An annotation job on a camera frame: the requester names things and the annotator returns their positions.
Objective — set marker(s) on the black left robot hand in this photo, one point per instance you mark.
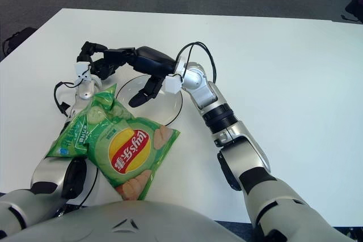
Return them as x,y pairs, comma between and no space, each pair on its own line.
103,72

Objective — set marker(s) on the white right wrist connector box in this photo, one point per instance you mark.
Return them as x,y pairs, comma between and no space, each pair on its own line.
173,84

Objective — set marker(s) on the black backpack on floor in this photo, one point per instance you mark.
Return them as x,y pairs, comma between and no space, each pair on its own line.
18,38

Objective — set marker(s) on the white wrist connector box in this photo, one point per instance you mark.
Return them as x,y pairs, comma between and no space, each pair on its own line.
82,69
173,84

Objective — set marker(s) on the silver robot torso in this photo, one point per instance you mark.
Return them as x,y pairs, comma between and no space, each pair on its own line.
127,219

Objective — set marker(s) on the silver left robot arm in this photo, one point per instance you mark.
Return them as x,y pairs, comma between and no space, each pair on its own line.
85,91

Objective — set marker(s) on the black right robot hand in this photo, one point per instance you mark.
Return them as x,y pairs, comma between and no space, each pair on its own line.
153,62

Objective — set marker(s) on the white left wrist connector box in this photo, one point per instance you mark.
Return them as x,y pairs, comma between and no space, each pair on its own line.
82,69

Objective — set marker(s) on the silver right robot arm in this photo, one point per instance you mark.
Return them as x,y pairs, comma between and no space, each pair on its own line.
210,94

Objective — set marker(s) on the green potato chip bag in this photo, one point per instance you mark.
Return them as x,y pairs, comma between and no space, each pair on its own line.
127,154

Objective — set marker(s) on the white plate with black rim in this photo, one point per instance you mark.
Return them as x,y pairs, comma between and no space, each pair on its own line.
170,106

